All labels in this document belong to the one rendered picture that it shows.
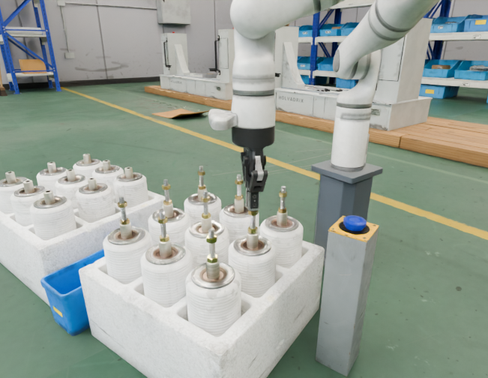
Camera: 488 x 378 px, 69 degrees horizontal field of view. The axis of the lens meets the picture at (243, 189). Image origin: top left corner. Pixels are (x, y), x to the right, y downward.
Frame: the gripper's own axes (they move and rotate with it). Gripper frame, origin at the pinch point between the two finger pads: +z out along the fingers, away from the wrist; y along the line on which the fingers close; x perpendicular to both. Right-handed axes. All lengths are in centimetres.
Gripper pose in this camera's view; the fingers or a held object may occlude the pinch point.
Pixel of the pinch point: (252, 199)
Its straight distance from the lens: 66.1
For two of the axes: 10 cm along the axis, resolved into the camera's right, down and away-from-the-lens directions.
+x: -9.8, 0.7, -1.7
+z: 0.0, 9.3, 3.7
